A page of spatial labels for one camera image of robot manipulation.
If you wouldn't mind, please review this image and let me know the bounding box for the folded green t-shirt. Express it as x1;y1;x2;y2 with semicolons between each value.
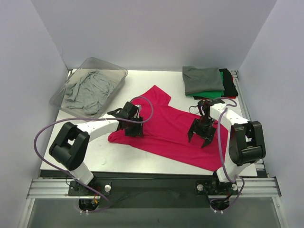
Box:
185;68;225;99

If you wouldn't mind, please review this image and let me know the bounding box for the aluminium front frame rail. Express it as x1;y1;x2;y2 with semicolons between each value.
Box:
27;178;282;199

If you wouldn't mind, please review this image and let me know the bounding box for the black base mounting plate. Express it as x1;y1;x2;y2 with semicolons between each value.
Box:
68;177;239;209

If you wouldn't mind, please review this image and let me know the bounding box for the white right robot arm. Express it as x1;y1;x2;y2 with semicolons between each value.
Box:
188;97;266;194

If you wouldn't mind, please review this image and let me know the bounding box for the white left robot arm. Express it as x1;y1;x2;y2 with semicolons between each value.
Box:
49;102;143;196

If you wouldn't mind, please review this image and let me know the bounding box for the folded dark grey t-shirt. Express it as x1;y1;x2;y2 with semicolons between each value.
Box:
182;66;225;95

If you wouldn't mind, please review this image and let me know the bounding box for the folded black t-shirt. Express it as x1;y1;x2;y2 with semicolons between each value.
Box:
192;68;238;100

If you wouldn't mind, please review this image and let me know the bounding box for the pink t-shirt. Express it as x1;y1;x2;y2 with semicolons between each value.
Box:
108;85;221;171

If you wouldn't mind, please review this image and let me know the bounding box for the clear plastic bin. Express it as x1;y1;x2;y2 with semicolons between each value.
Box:
50;57;128;118

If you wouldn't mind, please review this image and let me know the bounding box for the crumpled light grey t-shirt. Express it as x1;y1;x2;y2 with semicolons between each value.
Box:
65;69;118;115

